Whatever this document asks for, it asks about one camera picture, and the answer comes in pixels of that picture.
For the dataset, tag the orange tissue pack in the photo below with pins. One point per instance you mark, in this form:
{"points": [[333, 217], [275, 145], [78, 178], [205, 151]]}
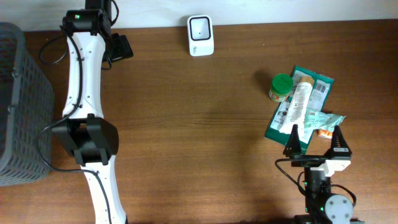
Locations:
{"points": [[325, 134]]}

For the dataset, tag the white Pantene tube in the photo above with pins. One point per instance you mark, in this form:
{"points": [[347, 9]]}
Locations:
{"points": [[297, 107]]}

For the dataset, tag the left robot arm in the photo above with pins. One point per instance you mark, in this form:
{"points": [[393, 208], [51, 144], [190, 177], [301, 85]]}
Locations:
{"points": [[83, 131]]}

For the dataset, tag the green 3M glove packet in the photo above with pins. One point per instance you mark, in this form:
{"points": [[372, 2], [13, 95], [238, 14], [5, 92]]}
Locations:
{"points": [[316, 101]]}

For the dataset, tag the teal foil sachet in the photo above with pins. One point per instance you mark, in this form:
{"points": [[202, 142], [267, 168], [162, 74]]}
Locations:
{"points": [[318, 120]]}

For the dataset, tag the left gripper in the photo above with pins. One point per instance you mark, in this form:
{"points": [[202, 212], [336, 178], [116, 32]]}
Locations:
{"points": [[121, 46]]}

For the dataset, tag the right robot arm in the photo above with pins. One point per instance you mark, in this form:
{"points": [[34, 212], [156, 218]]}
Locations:
{"points": [[324, 202]]}

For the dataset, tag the white barcode scanner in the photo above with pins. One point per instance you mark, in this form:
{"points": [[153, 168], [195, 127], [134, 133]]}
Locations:
{"points": [[200, 35]]}

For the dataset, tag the green lid jar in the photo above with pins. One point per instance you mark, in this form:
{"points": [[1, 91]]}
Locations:
{"points": [[281, 87]]}

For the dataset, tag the grey plastic mesh basket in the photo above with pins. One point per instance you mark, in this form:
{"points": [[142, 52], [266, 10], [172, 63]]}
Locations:
{"points": [[27, 101]]}

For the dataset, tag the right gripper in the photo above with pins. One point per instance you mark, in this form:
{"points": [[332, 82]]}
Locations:
{"points": [[293, 147]]}

